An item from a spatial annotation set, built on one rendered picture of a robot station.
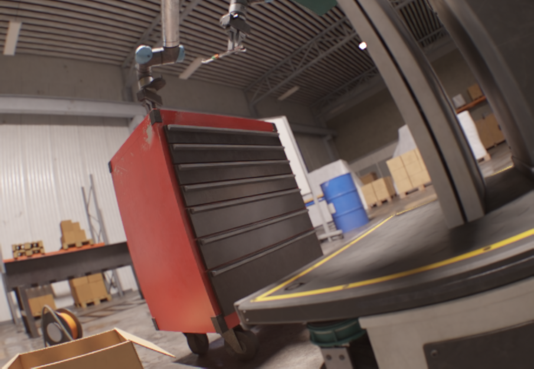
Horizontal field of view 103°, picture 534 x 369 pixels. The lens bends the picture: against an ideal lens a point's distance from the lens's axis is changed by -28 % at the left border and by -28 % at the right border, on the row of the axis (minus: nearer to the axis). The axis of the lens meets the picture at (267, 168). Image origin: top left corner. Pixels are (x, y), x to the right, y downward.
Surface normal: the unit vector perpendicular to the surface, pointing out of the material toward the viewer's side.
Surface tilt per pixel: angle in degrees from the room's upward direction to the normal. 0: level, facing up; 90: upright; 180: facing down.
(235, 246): 90
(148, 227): 90
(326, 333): 90
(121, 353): 90
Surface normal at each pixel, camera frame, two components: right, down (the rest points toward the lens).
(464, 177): -0.67, 0.08
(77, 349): 0.58, -0.37
